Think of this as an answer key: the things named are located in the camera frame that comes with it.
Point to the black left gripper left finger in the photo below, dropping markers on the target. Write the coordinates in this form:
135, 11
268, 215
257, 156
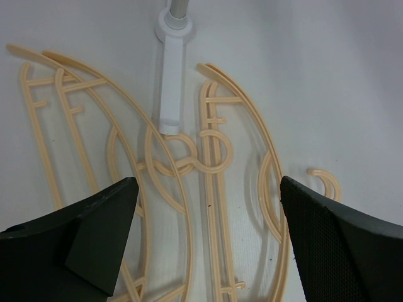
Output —
72, 254

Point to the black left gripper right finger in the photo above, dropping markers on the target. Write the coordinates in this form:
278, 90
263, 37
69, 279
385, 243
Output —
342, 254

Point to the white clothes rack frame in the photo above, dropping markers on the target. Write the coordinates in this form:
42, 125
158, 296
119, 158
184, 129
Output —
174, 30

